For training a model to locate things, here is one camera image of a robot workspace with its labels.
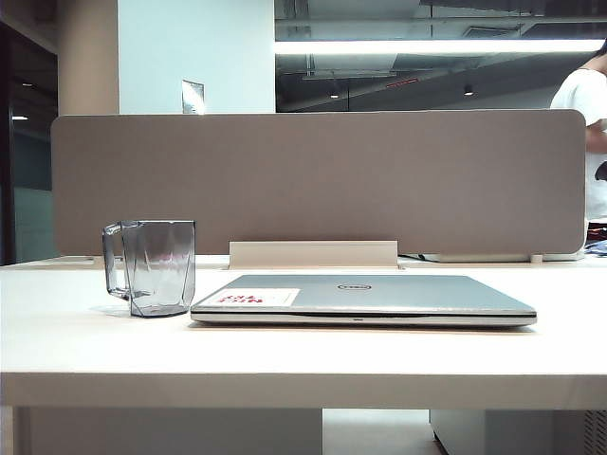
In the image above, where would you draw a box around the brown fabric desk divider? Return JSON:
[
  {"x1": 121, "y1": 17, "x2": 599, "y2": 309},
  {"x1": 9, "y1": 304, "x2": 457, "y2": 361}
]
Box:
[{"x1": 49, "y1": 108, "x2": 589, "y2": 257}]

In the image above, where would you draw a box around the person in white t-shirt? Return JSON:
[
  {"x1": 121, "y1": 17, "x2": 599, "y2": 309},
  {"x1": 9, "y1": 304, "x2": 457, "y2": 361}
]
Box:
[{"x1": 549, "y1": 40, "x2": 607, "y2": 237}]

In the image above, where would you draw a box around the transparent grey plastic mug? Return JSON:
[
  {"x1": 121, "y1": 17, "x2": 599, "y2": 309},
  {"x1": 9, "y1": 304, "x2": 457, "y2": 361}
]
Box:
[{"x1": 102, "y1": 219, "x2": 196, "y2": 319}]

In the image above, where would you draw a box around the silver closed laptop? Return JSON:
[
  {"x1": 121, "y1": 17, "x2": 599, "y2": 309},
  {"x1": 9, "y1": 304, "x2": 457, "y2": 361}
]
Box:
[{"x1": 189, "y1": 273, "x2": 538, "y2": 328}]

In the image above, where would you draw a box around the beige desk support panel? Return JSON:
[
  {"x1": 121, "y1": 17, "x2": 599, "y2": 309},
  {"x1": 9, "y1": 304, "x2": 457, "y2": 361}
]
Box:
[{"x1": 13, "y1": 408, "x2": 323, "y2": 455}]

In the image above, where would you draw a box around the white red laptop sticker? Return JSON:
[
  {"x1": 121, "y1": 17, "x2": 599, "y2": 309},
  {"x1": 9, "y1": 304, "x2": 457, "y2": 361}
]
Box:
[{"x1": 207, "y1": 287, "x2": 301, "y2": 308}]

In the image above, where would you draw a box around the white flat device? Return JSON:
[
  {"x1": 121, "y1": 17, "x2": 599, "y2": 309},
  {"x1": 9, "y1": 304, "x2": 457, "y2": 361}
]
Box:
[{"x1": 419, "y1": 250, "x2": 585, "y2": 264}]

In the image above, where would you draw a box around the small wall poster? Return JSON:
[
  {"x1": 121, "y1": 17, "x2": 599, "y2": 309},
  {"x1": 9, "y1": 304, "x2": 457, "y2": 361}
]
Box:
[{"x1": 180, "y1": 79, "x2": 206, "y2": 116}]

